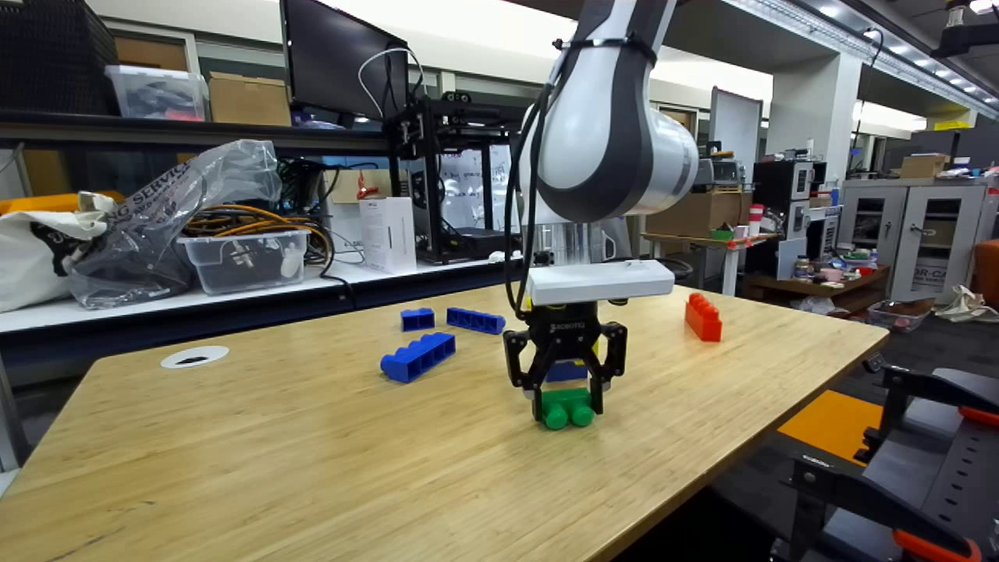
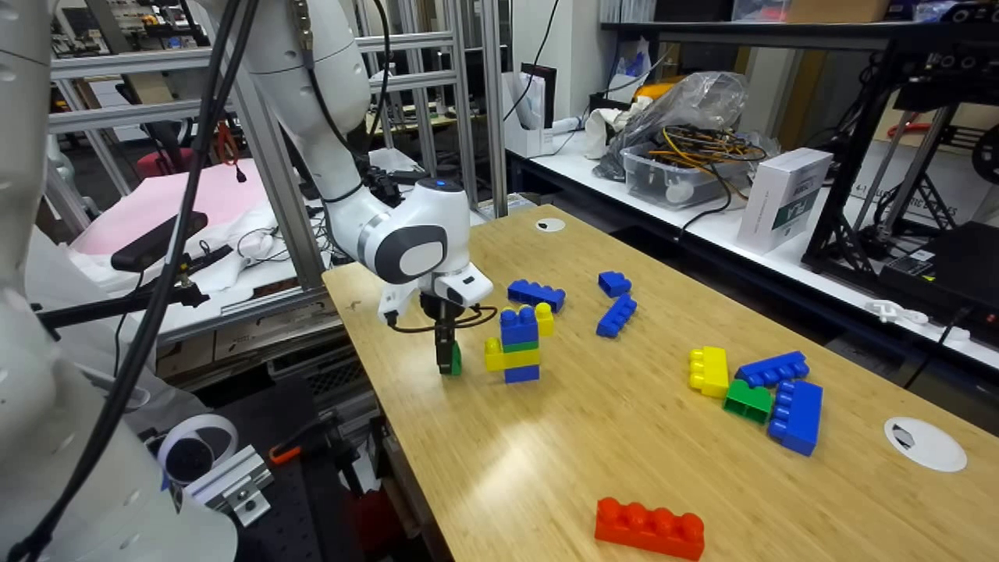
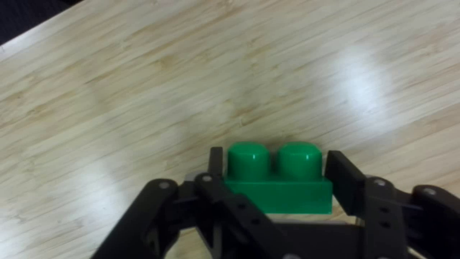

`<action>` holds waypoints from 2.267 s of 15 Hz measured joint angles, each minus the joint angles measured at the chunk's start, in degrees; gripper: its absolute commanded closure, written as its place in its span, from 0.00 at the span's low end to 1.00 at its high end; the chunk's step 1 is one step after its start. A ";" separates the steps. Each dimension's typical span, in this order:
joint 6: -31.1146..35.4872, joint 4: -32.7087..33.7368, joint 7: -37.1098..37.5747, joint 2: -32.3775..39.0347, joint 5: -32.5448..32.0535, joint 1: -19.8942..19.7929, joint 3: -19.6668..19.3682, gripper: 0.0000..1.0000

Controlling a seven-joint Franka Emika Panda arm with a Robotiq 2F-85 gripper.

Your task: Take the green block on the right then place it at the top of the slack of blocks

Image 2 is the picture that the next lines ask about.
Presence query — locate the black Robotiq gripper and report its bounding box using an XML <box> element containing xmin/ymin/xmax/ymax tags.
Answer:
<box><xmin>417</xmin><ymin>291</ymin><xmax>467</xmax><ymax>374</ymax></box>

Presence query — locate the tall blue toy block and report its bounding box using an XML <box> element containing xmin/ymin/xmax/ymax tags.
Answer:
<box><xmin>495</xmin><ymin>307</ymin><xmax>543</xmax><ymax>351</ymax></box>

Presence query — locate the medium blue toy block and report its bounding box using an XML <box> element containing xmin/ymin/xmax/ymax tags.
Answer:
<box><xmin>505</xmin><ymin>279</ymin><xmax>569</xmax><ymax>314</ymax></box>

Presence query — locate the long blue toy block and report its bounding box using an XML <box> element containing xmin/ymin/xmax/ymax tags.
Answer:
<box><xmin>594</xmin><ymin>292</ymin><xmax>641</xmax><ymax>340</ymax></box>

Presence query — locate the small blue toy block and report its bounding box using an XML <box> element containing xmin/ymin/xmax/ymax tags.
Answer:
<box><xmin>597</xmin><ymin>267</ymin><xmax>632</xmax><ymax>299</ymax></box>

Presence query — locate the yellow square toy block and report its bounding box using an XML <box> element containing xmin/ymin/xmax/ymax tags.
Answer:
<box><xmin>683</xmin><ymin>344</ymin><xmax>732</xmax><ymax>401</ymax></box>

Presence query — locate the long red toy block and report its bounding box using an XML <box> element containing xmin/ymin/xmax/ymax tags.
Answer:
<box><xmin>589</xmin><ymin>492</ymin><xmax>709</xmax><ymax>562</ymax></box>

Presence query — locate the green square toy block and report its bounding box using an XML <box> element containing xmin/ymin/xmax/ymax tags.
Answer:
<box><xmin>721</xmin><ymin>374</ymin><xmax>776</xmax><ymax>428</ymax></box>

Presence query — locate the blue four-stud toy block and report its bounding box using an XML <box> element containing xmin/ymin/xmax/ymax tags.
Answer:
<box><xmin>732</xmin><ymin>345</ymin><xmax>811</xmax><ymax>391</ymax></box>

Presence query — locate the large blue toy block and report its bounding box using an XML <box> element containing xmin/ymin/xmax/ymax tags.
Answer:
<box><xmin>764</xmin><ymin>376</ymin><xmax>827</xmax><ymax>459</ymax></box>

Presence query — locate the clear plastic storage bin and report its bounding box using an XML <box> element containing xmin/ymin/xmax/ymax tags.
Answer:
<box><xmin>618</xmin><ymin>127</ymin><xmax>775</xmax><ymax>213</ymax></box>

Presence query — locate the white side bench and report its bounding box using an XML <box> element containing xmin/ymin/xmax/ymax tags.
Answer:
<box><xmin>510</xmin><ymin>133</ymin><xmax>999</xmax><ymax>372</ymax></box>

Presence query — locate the clear plastic bag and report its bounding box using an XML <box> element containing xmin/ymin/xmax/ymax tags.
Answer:
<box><xmin>594</xmin><ymin>69</ymin><xmax>754</xmax><ymax>184</ymax></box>

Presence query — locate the pink foam board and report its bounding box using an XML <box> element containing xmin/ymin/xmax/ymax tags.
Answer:
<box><xmin>69</xmin><ymin>158</ymin><xmax>273</xmax><ymax>263</ymax></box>

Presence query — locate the white cardboard box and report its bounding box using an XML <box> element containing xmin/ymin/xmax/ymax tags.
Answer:
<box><xmin>732</xmin><ymin>142</ymin><xmax>836</xmax><ymax>251</ymax></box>

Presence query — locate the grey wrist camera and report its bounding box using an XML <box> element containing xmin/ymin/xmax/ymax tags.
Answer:
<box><xmin>430</xmin><ymin>263</ymin><xmax>495</xmax><ymax>309</ymax></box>

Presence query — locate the aluminium extrusion frame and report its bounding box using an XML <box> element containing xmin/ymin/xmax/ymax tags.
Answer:
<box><xmin>0</xmin><ymin>0</ymin><xmax>513</xmax><ymax>292</ymax></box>

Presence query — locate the aluminium bracket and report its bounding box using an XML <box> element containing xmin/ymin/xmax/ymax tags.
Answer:
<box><xmin>180</xmin><ymin>442</ymin><xmax>273</xmax><ymax>530</ymax></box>

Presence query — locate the white ring mount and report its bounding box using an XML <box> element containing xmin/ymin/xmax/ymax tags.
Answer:
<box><xmin>153</xmin><ymin>411</ymin><xmax>243</xmax><ymax>492</ymax></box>

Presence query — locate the black stereo camera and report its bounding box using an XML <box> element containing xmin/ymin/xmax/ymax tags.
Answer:
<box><xmin>108</xmin><ymin>210</ymin><xmax>211</xmax><ymax>275</ymax></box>

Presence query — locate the tangled cable bundle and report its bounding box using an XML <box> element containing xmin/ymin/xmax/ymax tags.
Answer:
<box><xmin>653</xmin><ymin>121</ymin><xmax>767</xmax><ymax>176</ymax></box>

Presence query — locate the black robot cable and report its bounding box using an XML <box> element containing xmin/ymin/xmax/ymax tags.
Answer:
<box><xmin>4</xmin><ymin>0</ymin><xmax>263</xmax><ymax>562</ymax></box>

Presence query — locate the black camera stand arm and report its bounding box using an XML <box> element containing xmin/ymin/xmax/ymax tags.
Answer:
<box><xmin>33</xmin><ymin>243</ymin><xmax>236</xmax><ymax>330</ymax></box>

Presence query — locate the dark wall shelf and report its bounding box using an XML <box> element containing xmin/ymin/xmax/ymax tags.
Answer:
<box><xmin>598</xmin><ymin>16</ymin><xmax>999</xmax><ymax>56</ymax></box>

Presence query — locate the black 3D printer frame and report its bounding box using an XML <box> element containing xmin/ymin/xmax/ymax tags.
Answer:
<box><xmin>801</xmin><ymin>2</ymin><xmax>999</xmax><ymax>325</ymax></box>

